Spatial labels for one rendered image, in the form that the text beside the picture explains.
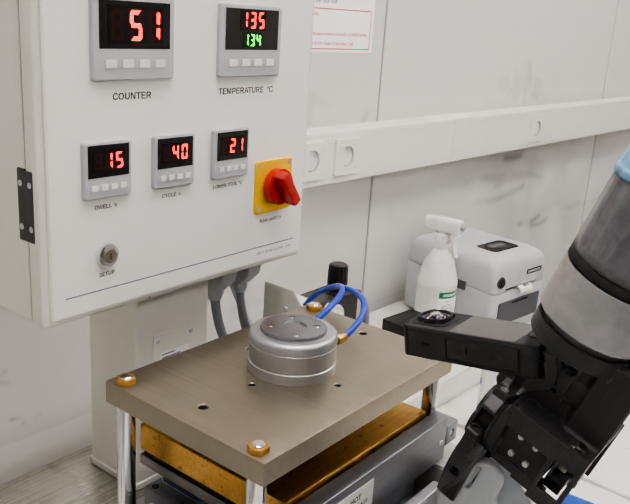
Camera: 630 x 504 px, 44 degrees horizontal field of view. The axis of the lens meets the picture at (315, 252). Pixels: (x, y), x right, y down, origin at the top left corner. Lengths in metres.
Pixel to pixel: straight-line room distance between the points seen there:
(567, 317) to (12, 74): 0.44
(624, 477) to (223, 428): 0.87
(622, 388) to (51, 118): 0.45
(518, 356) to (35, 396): 0.82
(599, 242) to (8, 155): 0.45
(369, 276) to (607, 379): 1.22
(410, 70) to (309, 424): 1.18
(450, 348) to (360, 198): 1.07
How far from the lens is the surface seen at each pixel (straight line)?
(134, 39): 0.68
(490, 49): 1.99
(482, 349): 0.57
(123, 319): 0.79
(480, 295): 1.64
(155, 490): 0.75
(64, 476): 0.90
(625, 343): 0.52
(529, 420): 0.56
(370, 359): 0.74
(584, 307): 0.51
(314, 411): 0.64
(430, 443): 0.76
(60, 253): 0.67
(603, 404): 0.55
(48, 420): 1.25
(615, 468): 1.39
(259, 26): 0.78
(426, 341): 0.60
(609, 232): 0.50
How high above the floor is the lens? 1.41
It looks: 17 degrees down
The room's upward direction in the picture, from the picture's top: 4 degrees clockwise
